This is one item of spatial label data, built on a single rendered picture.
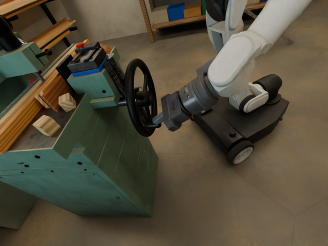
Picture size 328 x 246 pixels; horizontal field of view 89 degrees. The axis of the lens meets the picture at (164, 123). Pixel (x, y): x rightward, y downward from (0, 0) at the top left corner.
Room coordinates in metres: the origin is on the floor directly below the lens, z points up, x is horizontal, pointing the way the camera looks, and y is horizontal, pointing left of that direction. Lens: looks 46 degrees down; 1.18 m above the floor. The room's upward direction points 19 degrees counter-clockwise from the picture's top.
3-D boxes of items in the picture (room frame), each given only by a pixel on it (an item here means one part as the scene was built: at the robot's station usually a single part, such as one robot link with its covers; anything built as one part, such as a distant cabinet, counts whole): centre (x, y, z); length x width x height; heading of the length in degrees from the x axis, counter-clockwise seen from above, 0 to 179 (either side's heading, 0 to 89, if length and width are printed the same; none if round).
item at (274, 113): (0.86, -0.62, 0.19); 0.64 x 0.52 x 0.33; 102
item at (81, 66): (0.60, 0.17, 0.99); 0.13 x 0.11 x 0.06; 162
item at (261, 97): (0.86, -0.65, 0.28); 0.21 x 0.20 x 0.13; 102
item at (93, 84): (0.60, 0.17, 0.91); 0.15 x 0.14 x 0.09; 162
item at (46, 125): (0.40, 0.31, 0.92); 0.04 x 0.04 x 0.04; 51
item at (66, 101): (0.49, 0.27, 0.92); 0.04 x 0.03 x 0.04; 12
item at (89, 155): (0.67, 0.48, 0.76); 0.57 x 0.45 x 0.09; 72
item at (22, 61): (0.64, 0.38, 1.03); 0.14 x 0.07 x 0.09; 72
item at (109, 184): (0.67, 0.48, 0.36); 0.58 x 0.45 x 0.71; 72
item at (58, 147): (0.62, 0.25, 0.87); 0.61 x 0.30 x 0.06; 162
